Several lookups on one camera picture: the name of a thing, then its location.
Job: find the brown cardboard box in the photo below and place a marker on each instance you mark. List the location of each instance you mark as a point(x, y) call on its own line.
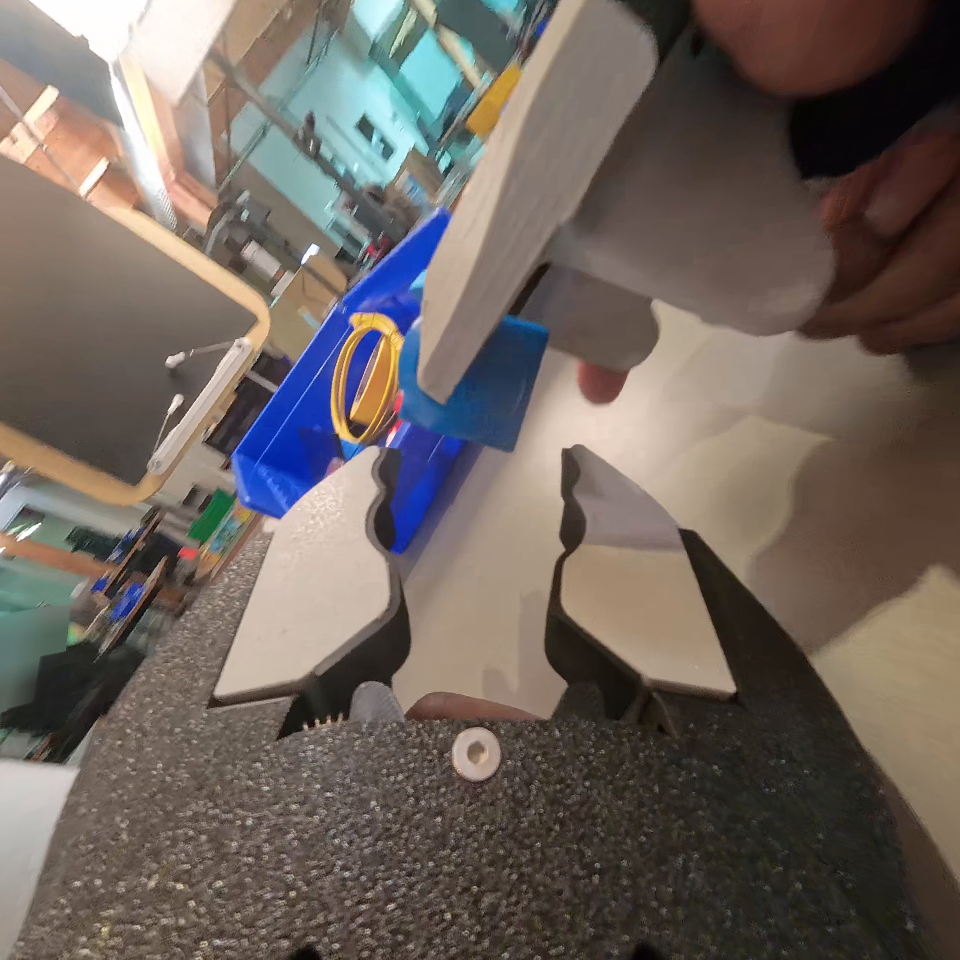
point(307, 307)

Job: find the green plastic bin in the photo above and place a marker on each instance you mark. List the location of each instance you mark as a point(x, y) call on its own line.
point(211, 516)

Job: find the person's right hand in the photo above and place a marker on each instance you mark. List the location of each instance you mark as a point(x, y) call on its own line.
point(900, 247)

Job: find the yellow tape roll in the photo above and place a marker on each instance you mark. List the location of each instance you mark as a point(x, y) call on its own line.
point(373, 411)

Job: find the black wood-framed panel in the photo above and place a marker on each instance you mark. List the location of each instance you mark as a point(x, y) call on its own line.
point(90, 315)

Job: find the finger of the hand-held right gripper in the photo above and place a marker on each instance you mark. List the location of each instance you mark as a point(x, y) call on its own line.
point(540, 165)
point(712, 240)

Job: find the blue plastic block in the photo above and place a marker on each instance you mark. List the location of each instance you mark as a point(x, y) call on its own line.
point(487, 397)

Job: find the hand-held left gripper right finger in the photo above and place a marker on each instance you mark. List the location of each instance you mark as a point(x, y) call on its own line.
point(637, 607)

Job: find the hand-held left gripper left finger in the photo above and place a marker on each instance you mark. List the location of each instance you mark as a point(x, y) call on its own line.
point(315, 592)

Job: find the white tube lamp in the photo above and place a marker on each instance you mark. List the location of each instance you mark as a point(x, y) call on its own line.
point(202, 405)

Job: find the blue plastic bin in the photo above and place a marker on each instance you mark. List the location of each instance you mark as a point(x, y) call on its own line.
point(285, 450)

